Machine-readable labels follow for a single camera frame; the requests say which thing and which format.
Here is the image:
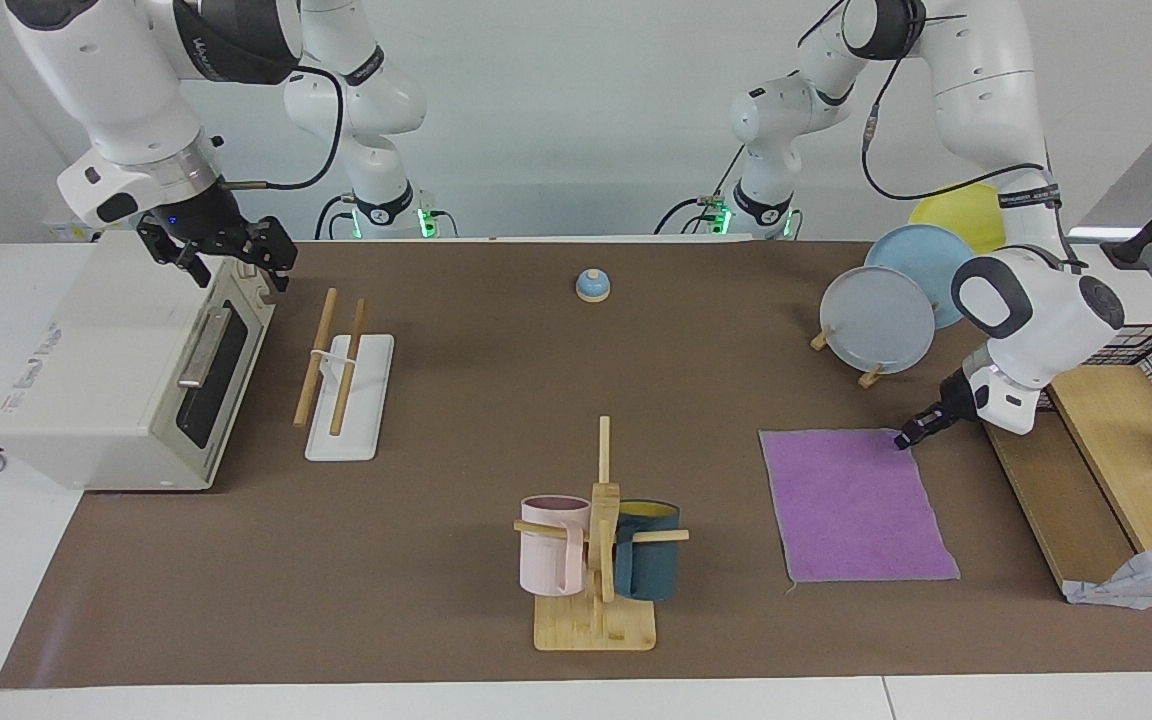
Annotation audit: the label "brown table mat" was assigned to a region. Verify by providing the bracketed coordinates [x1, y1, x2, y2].
[0, 240, 1152, 689]

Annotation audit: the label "wooden shelf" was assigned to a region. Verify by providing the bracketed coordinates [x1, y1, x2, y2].
[981, 365, 1152, 601]

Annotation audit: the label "wooden plate rack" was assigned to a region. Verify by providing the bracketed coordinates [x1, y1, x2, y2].
[809, 330, 887, 390]

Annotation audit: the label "pink mug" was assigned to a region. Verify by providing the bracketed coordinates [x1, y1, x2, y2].
[520, 495, 592, 597]

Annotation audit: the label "yellow plate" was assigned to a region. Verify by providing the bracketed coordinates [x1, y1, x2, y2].
[909, 183, 1007, 256]

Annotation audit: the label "purple and grey towel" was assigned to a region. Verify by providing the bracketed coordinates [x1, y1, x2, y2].
[759, 428, 961, 591]

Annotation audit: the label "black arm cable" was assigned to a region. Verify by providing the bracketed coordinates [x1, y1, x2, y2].
[861, 15, 1062, 201]
[219, 65, 347, 191]

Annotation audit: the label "dark teal mug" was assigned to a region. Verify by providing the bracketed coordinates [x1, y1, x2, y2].
[614, 499, 682, 602]

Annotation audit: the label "white towel rack wooden bars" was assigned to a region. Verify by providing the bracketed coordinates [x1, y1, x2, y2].
[293, 288, 395, 463]

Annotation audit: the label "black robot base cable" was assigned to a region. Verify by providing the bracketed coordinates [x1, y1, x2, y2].
[654, 145, 745, 236]
[314, 192, 353, 241]

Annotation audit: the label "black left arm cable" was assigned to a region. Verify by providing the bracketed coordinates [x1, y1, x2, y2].
[861, 15, 1062, 201]

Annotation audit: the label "wooden mug tree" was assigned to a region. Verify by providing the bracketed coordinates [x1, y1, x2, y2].
[513, 416, 690, 653]

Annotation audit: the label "light blue plate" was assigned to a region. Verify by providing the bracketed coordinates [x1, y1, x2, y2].
[864, 224, 977, 331]

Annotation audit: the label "grey plate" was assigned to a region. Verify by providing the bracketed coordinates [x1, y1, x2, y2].
[819, 266, 937, 376]

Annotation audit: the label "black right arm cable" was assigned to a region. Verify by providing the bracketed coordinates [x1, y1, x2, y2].
[219, 65, 347, 191]

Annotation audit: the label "beige toaster oven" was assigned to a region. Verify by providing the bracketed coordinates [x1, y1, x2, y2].
[0, 230, 275, 493]

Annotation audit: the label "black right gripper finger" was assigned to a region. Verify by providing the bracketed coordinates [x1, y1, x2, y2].
[235, 215, 299, 294]
[138, 220, 213, 290]

